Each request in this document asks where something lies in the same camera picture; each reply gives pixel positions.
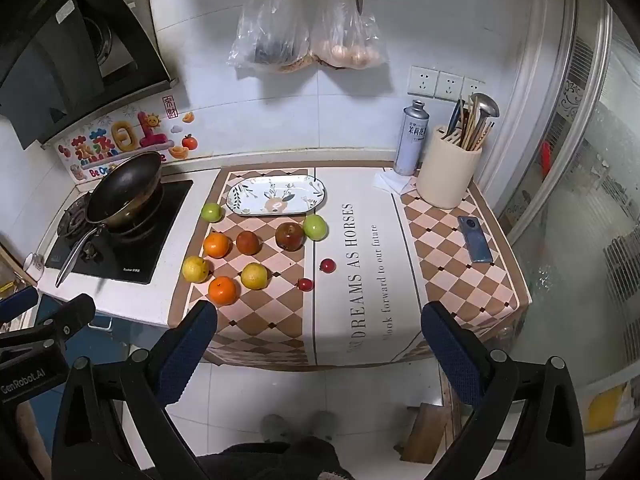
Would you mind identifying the dark handled utensil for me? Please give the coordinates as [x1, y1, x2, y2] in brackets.
[446, 99, 466, 137]

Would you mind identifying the blue cabinet door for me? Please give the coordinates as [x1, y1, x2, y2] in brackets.
[37, 295, 135, 368]

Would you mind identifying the bundle of wooden chopsticks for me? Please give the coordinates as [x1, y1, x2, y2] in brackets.
[460, 107, 496, 152]

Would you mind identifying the dark red apple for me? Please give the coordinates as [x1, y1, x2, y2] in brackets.
[275, 221, 306, 252]

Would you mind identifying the white tissue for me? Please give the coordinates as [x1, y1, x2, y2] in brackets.
[372, 169, 417, 195]

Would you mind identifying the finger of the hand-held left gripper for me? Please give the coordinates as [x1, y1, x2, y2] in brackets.
[0, 286, 40, 323]
[36, 293, 97, 347]

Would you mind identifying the white wall socket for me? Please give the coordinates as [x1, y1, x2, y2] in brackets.
[461, 76, 486, 103]
[406, 65, 441, 98]
[434, 71, 466, 102]

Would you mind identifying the black gas stove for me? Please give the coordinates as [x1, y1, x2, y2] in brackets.
[44, 180, 194, 286]

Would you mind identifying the wooden stool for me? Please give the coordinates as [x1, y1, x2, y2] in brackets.
[400, 402, 453, 465]

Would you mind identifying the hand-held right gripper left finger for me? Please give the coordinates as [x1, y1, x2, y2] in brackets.
[52, 300, 218, 480]

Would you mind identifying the metal ladle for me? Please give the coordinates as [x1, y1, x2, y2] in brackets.
[470, 92, 501, 151]

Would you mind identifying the plastic bag with dark contents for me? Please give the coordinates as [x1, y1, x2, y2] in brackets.
[227, 0, 316, 73]

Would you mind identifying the dark reddish orange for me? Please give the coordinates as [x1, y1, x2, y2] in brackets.
[236, 230, 262, 256]

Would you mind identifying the oval patterned plate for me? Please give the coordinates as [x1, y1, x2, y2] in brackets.
[226, 176, 327, 217]

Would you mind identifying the colourful wall sticker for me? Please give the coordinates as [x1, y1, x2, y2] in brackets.
[55, 92, 198, 183]

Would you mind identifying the sliding glass door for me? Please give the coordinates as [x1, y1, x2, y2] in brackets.
[495, 0, 640, 411]

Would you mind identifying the black range hood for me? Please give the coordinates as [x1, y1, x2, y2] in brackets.
[0, 0, 178, 151]

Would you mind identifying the blue smartphone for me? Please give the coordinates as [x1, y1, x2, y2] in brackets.
[457, 216, 495, 264]

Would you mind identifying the white box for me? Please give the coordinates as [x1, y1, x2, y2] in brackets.
[393, 100, 431, 177]

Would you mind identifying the cream utensil holder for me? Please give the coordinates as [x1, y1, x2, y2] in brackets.
[416, 125, 483, 210]

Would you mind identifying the checkered table mat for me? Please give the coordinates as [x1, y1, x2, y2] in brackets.
[167, 161, 533, 372]

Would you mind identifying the yellow lemon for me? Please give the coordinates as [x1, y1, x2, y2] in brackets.
[240, 262, 269, 291]
[181, 255, 210, 284]

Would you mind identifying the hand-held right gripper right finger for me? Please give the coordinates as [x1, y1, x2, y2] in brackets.
[421, 301, 586, 480]

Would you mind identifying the person's dark clothing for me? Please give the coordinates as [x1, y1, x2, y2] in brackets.
[200, 437, 351, 480]

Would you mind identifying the plastic bag of eggs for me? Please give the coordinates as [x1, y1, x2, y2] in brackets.
[310, 0, 390, 71]

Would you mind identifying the yellow container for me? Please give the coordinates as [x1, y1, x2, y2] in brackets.
[587, 385, 633, 433]

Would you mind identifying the black frying wok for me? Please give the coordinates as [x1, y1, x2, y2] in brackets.
[55, 151, 164, 288]

